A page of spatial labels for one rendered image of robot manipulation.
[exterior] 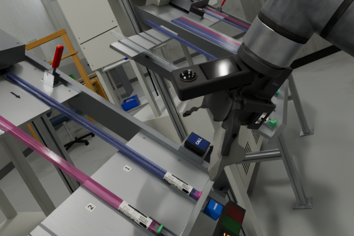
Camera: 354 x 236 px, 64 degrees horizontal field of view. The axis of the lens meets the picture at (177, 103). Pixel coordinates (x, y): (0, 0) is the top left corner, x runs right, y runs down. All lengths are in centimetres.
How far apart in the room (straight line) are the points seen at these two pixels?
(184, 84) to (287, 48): 14
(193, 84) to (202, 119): 52
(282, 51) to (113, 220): 37
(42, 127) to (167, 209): 53
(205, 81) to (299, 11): 14
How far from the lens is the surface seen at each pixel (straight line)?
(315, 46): 391
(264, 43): 38
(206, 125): 89
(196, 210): 55
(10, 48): 75
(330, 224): 152
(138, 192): 55
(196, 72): 40
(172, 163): 63
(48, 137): 95
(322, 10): 37
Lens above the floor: 104
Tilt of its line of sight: 14 degrees down
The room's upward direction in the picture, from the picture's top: 23 degrees counter-clockwise
